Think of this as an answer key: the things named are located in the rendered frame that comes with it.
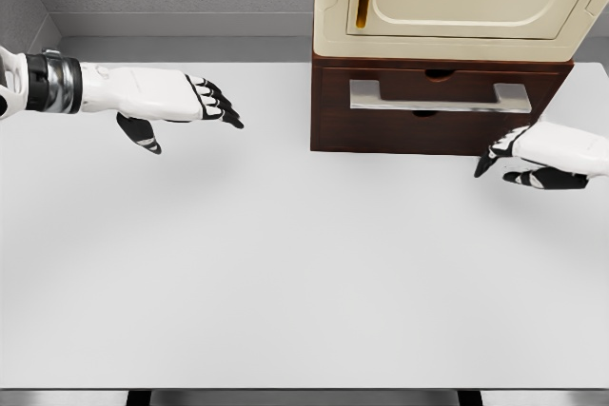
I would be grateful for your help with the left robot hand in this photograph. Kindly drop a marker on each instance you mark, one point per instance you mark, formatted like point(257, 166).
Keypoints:
point(157, 94)

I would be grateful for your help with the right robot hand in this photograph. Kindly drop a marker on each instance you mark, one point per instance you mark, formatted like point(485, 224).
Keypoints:
point(556, 144)

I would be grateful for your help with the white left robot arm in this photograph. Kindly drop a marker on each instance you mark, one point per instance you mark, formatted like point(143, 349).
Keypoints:
point(47, 85)

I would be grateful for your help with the dark brown wooden drawer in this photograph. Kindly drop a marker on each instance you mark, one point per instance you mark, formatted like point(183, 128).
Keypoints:
point(380, 132)

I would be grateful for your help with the cream cabinet body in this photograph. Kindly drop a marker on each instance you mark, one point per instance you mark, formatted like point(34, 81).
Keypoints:
point(333, 40)

